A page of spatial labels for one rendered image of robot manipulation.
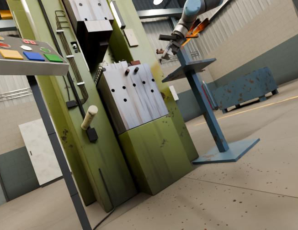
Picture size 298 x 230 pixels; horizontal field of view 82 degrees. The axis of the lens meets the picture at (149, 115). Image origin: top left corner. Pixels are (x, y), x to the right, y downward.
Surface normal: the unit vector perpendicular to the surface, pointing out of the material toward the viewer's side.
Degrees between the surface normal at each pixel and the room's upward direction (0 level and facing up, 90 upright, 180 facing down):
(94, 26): 90
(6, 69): 150
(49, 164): 90
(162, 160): 90
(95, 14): 90
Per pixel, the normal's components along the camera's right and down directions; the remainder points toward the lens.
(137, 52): 0.42, -0.24
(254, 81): -0.80, 0.29
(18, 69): 0.69, 0.62
